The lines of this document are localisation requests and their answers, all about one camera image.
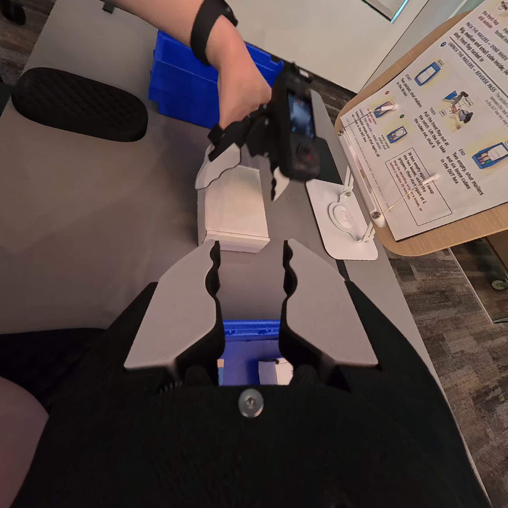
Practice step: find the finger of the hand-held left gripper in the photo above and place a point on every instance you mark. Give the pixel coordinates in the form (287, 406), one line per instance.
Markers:
(282, 184)
(210, 174)

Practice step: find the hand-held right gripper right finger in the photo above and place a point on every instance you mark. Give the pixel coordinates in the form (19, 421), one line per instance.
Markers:
(325, 317)

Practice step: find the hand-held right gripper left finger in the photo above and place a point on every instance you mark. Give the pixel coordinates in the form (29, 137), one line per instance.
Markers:
(174, 317)

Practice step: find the white cardboard mailer box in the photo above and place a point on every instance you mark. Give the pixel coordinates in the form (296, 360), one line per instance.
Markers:
(234, 206)
(274, 373)

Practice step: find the blue plastic bin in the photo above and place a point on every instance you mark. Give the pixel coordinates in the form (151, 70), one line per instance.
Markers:
(178, 79)
(242, 353)

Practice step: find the person's left forearm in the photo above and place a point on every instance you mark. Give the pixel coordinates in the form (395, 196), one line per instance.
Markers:
(158, 12)

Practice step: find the person's left hand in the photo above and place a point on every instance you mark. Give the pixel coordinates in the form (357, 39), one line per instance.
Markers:
(242, 87)

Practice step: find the wooden cube with blue face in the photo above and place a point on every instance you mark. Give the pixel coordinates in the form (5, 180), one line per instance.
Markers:
(221, 373)

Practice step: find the white document stand base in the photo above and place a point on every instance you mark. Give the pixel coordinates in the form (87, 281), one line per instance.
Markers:
(337, 238)

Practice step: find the clear document ledge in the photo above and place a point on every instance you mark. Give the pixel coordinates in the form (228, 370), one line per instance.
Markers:
(359, 174)

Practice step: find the dark cloth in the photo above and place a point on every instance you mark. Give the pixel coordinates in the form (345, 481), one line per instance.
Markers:
(47, 357)

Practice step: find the instruction sheet on wooden board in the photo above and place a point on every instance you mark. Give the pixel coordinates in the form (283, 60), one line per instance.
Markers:
(436, 242)

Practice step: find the black chair armrest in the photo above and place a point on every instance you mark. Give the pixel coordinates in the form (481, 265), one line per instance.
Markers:
(79, 103)

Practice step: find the printed instruction sheet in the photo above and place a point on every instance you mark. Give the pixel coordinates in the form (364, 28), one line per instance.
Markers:
(456, 119)

